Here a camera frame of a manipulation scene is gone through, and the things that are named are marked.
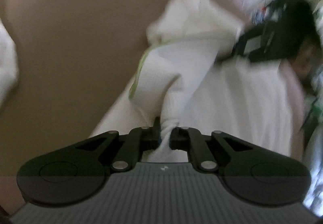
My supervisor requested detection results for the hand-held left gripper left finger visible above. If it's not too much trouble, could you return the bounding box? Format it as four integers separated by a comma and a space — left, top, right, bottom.
76, 116, 162, 172

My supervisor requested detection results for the white towel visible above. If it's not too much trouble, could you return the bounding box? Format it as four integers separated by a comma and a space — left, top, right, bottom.
89, 0, 306, 162

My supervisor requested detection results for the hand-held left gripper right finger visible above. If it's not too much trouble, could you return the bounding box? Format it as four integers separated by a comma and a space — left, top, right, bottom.
170, 126, 253, 172

